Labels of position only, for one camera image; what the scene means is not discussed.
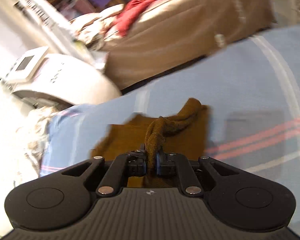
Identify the beige massage bed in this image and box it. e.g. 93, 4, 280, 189
103, 0, 274, 89

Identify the cream crumpled blanket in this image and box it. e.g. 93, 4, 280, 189
70, 4, 125, 50

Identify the brown knit sweater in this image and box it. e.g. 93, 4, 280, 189
91, 98, 210, 188

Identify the white machine device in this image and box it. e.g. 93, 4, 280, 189
0, 46, 122, 107

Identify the blue striped bed sheet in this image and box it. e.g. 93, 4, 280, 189
40, 25, 300, 236

